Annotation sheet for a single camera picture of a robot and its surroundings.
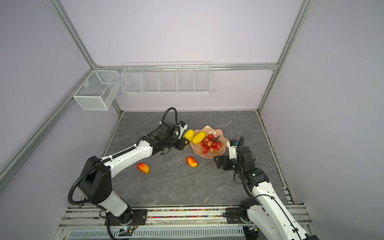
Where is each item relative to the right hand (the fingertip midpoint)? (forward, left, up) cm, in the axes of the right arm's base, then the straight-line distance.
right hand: (221, 158), depth 79 cm
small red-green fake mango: (-1, +45, -9) cm, 46 cm away
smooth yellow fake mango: (+18, +13, -7) cm, 23 cm away
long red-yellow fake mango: (+3, +17, -10) cm, 20 cm away
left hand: (+9, +19, +1) cm, 21 cm away
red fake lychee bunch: (+14, +5, -7) cm, 16 cm away
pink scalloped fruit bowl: (+11, +13, -10) cm, 20 cm away
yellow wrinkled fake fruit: (+12, +18, +5) cm, 22 cm away
